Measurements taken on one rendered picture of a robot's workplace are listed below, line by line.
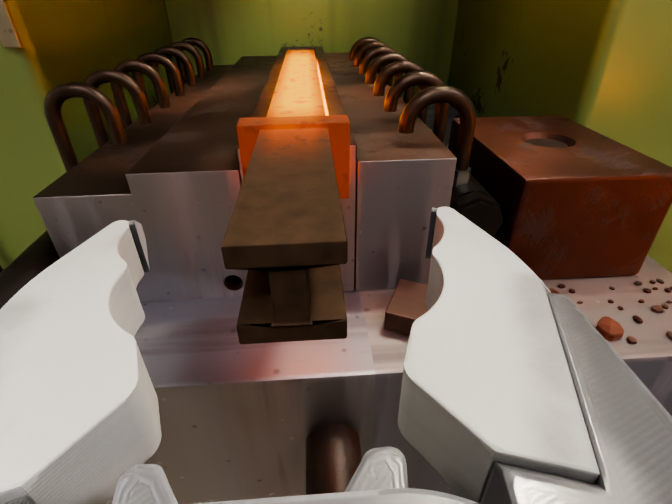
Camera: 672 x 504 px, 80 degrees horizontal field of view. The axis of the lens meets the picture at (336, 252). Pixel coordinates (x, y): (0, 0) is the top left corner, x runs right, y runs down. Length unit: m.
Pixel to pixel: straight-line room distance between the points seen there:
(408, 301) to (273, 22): 0.52
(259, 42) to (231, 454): 0.56
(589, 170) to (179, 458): 0.26
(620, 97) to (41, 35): 0.44
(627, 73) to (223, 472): 0.39
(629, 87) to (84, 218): 0.39
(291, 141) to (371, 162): 0.05
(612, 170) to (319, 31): 0.49
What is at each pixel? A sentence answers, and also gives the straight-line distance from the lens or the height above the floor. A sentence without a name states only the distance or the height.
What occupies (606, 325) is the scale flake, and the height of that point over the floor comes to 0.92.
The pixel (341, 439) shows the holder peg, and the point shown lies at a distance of 0.21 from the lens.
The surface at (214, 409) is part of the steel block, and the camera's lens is 0.21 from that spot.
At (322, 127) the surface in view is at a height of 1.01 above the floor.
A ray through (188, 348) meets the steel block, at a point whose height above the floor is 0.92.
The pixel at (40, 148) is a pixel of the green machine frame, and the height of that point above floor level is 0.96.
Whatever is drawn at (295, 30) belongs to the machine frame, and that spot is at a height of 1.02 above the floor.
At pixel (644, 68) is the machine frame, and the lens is 0.42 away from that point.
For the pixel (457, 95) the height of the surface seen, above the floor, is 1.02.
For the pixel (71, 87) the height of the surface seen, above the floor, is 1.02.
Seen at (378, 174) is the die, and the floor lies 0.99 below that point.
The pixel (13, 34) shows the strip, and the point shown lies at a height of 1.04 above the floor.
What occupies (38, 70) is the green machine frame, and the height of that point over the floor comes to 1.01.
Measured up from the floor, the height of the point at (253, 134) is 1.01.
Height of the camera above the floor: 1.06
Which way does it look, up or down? 33 degrees down
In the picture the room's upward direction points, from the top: 1 degrees counter-clockwise
